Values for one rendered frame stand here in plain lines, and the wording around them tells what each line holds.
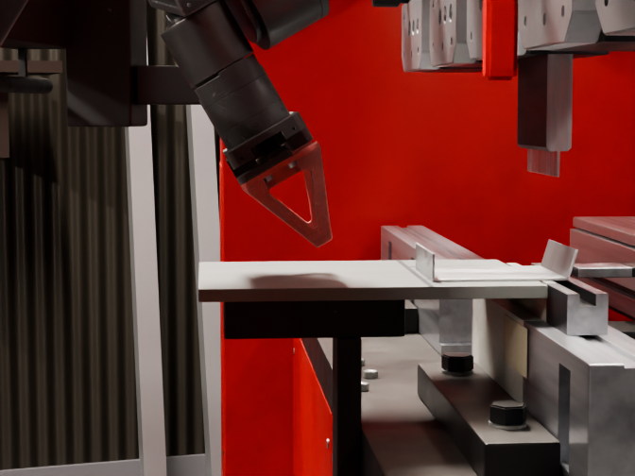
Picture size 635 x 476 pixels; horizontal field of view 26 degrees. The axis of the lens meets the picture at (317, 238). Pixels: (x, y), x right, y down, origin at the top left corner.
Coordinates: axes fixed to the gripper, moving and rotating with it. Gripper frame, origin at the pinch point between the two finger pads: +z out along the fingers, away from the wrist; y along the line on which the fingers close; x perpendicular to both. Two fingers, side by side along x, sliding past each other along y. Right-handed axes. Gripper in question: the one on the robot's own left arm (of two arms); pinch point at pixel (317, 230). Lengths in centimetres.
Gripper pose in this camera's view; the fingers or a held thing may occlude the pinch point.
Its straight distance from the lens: 109.6
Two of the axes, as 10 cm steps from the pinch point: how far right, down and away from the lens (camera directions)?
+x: -8.6, 5.1, -0.3
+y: -0.9, -0.9, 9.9
